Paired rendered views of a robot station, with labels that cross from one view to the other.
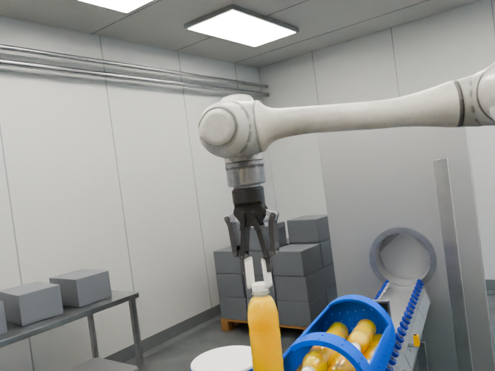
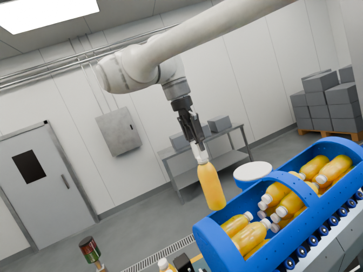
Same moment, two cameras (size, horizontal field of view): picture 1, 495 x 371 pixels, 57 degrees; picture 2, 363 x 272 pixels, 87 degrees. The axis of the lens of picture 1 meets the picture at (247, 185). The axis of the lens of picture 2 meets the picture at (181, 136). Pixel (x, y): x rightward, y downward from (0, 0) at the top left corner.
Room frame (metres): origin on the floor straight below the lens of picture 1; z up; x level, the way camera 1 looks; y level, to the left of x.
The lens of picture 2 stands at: (0.53, -0.43, 1.70)
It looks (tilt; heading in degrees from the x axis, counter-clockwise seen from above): 10 degrees down; 43
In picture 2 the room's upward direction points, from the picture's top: 21 degrees counter-clockwise
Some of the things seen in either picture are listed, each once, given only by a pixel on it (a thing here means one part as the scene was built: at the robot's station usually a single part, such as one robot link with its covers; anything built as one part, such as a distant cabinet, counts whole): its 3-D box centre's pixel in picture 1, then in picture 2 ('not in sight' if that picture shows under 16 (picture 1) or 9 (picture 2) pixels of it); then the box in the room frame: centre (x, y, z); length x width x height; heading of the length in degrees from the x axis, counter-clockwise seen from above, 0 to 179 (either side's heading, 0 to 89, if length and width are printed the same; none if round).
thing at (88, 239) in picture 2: not in sight; (92, 254); (0.73, 0.55, 1.18); 0.06 x 0.06 x 0.16
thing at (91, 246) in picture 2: not in sight; (88, 245); (0.73, 0.55, 1.23); 0.06 x 0.06 x 0.04
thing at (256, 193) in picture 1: (250, 206); (184, 110); (1.06, 0.00, 1.66); 0.08 x 0.07 x 0.09; 63
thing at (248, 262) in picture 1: (250, 272); (196, 149); (1.07, 0.02, 1.51); 0.03 x 0.01 x 0.07; 153
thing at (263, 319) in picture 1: (264, 331); (210, 183); (1.06, 0.00, 1.37); 0.07 x 0.07 x 0.19
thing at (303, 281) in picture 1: (277, 272); (333, 101); (5.22, -0.21, 0.59); 1.20 x 0.80 x 1.19; 53
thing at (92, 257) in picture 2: not in sight; (92, 253); (0.73, 0.55, 1.18); 0.06 x 0.06 x 0.05
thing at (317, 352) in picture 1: (318, 358); (281, 187); (1.35, -0.14, 1.16); 0.19 x 0.07 x 0.07; 154
